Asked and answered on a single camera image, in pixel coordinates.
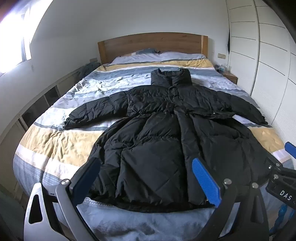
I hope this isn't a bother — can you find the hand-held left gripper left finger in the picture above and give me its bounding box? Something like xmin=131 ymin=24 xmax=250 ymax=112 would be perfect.
xmin=23 ymin=158 xmax=102 ymax=241

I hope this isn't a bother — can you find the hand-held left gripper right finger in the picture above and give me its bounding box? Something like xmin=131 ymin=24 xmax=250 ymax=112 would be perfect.
xmin=191 ymin=158 xmax=271 ymax=241

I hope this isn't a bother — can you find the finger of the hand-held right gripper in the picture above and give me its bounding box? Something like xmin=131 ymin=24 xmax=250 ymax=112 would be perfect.
xmin=270 ymin=204 xmax=289 ymax=240
xmin=264 ymin=142 xmax=296 ymax=182

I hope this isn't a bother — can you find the black puffer coat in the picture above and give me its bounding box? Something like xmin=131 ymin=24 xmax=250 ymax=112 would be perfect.
xmin=63 ymin=68 xmax=270 ymax=212

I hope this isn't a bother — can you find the dark clothes pile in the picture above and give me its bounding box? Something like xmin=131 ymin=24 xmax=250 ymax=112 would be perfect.
xmin=77 ymin=62 xmax=101 ymax=79

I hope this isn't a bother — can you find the bed with striped duvet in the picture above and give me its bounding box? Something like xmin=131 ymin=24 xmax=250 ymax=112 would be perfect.
xmin=13 ymin=51 xmax=294 ymax=241

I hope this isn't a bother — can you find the low white shelf cabinet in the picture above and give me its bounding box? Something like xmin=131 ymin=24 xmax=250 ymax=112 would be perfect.
xmin=0 ymin=70 xmax=80 ymax=186

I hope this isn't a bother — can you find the wooden nightstand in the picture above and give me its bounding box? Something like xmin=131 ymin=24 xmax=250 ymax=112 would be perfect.
xmin=222 ymin=70 xmax=238 ymax=84

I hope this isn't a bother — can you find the white wardrobe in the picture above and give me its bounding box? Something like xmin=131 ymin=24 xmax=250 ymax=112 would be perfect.
xmin=225 ymin=0 xmax=296 ymax=150

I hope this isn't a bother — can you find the blue-grey pillow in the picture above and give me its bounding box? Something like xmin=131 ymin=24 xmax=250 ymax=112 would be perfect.
xmin=135 ymin=48 xmax=161 ymax=55

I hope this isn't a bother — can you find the wooden headboard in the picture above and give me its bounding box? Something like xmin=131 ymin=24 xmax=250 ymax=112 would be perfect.
xmin=97 ymin=32 xmax=208 ymax=65

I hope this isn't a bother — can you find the window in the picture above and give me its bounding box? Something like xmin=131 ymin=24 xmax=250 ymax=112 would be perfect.
xmin=0 ymin=0 xmax=32 ymax=76

